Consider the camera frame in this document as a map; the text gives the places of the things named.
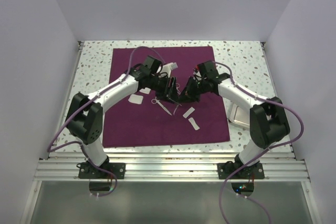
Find white gauze pad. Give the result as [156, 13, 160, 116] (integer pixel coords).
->
[128, 94, 144, 105]
[139, 88, 151, 94]
[162, 62, 178, 72]

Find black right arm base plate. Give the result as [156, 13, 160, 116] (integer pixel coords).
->
[217, 161, 265, 179]

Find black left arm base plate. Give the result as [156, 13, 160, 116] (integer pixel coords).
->
[76, 162, 126, 179]

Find stainless steel tray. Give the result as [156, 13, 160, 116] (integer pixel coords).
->
[228, 103, 250, 130]

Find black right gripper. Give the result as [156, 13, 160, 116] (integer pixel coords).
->
[180, 76, 208, 103]

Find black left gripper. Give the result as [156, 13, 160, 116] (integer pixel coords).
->
[148, 74, 180, 104]

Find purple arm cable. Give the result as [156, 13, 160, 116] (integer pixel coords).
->
[214, 61, 305, 224]
[47, 47, 166, 199]

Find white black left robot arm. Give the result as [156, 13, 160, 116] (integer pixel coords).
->
[65, 57, 178, 178]

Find steel surgical scissors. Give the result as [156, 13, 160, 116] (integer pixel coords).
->
[151, 98, 172, 115]

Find white gauze roll lower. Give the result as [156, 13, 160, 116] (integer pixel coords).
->
[188, 118, 200, 131]

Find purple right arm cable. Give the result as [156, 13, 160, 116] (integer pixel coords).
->
[214, 61, 305, 224]

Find aluminium frame rail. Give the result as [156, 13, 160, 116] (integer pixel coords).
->
[34, 152, 310, 182]

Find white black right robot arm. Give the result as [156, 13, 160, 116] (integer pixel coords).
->
[178, 60, 290, 178]

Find white gauze roll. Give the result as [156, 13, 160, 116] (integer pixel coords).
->
[188, 118, 200, 131]
[183, 107, 195, 119]

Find white gauze roll upper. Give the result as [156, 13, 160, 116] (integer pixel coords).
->
[183, 107, 195, 119]

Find steel forceps with rings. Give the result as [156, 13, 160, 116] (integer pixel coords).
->
[176, 83, 181, 94]

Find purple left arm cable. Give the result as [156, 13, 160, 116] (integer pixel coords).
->
[47, 47, 166, 199]

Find purple cloth mat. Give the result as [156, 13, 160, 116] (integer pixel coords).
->
[102, 46, 230, 148]

